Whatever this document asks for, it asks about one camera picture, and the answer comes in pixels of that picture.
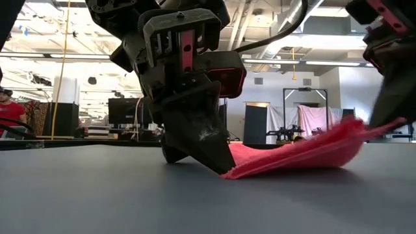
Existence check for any red patterned cloth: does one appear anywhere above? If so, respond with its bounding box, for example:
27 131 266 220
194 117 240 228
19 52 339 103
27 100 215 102
22 99 50 138

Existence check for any white hanging cloth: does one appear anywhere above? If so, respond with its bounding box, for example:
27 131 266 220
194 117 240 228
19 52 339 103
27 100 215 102
265 105 302 144

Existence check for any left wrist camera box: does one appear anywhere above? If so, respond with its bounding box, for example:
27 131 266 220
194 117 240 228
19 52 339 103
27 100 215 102
203 50 247 99

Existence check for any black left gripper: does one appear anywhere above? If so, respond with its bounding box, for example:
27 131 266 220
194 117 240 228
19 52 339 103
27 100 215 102
110 8 237 175

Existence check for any black stand frame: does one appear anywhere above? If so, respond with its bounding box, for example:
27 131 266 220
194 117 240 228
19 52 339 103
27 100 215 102
281 86 329 144

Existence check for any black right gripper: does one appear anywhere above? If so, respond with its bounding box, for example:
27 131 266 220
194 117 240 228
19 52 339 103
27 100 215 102
346 0 416 127

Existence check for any black panel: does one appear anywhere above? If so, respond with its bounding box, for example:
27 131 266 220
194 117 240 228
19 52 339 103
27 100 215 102
341 108 356 121

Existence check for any black curved hose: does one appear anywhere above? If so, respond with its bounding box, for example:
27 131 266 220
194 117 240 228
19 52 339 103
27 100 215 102
0 116 36 140

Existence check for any pink hanging cloth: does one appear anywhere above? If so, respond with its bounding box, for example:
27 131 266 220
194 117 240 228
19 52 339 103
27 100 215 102
297 104 344 133

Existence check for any black monitor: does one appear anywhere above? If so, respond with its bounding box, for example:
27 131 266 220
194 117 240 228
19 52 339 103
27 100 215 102
108 97 144 127

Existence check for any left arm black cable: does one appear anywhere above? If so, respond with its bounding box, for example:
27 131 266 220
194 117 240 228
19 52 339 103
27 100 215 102
233 0 309 53

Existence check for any yellow cable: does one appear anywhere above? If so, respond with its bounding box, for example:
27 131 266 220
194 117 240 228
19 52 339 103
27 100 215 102
51 0 72 141

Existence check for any black partition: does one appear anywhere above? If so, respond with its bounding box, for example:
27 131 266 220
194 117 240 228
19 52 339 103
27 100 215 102
243 103 268 146

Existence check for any person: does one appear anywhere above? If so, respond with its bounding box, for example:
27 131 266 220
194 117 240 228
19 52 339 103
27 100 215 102
0 86 27 137

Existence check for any grey rectangular air duct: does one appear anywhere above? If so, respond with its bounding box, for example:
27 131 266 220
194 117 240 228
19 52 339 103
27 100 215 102
302 14 370 36

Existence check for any black cabinet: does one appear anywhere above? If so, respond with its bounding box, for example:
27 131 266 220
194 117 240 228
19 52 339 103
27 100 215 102
48 102 80 140

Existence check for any silver slanted duct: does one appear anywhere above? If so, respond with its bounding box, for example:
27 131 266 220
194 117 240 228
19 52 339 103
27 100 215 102
261 0 328 61

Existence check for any pink towel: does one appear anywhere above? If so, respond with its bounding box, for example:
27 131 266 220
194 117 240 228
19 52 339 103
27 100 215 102
220 116 407 181

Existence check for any white ceiling light strip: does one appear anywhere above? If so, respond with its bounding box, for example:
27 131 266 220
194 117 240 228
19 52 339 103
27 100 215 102
0 51 45 58
50 53 111 60
304 60 361 67
242 58 302 65

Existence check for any stack of white bins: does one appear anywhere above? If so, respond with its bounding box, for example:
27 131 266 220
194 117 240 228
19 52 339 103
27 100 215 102
84 125 111 140

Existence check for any yellow hanging cord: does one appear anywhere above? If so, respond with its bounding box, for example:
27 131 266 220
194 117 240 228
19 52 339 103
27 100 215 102
291 47 298 81

